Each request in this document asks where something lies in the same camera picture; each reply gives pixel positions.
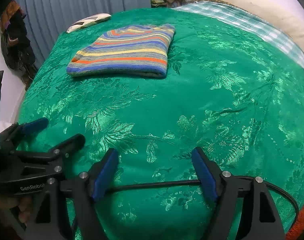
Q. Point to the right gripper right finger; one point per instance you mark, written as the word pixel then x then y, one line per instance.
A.
pixel 259 216

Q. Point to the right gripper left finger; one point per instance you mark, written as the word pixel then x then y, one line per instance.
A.
pixel 65 205

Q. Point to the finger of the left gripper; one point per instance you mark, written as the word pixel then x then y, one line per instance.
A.
pixel 69 146
pixel 11 137

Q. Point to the striped knit sweater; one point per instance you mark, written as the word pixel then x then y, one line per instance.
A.
pixel 140 50

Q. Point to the dark hanging clothes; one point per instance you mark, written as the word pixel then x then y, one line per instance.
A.
pixel 15 45

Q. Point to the person's hand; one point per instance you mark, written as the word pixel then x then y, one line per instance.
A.
pixel 23 207

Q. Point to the orange fluffy rug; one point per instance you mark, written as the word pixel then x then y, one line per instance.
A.
pixel 297 230

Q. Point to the patterned folded cloth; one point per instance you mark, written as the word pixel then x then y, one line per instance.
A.
pixel 88 21

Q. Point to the blue-grey curtain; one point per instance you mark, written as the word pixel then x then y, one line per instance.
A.
pixel 46 19

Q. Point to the green checkered sheet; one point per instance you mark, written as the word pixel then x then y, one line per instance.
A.
pixel 249 22

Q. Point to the cream pillow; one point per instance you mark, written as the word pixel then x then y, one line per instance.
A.
pixel 280 13

